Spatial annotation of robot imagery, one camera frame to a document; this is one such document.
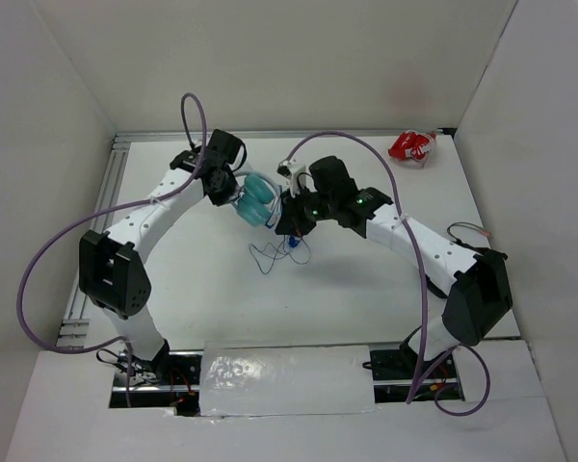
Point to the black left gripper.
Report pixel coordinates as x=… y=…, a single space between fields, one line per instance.
x=231 y=193

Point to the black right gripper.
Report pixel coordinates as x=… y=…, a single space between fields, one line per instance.
x=291 y=221

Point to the teal cat-ear headphones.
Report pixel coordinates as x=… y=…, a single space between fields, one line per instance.
x=258 y=200

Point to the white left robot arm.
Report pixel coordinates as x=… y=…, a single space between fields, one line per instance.
x=112 y=263

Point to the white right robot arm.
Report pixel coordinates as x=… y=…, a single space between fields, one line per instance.
x=474 y=284

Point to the red crumpled wrapper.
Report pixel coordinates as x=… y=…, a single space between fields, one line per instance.
x=413 y=147

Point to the white taped cover sheet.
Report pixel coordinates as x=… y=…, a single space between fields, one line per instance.
x=285 y=381

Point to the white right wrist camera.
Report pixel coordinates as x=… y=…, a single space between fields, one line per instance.
x=295 y=175

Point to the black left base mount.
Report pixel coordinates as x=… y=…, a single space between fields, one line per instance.
x=177 y=390

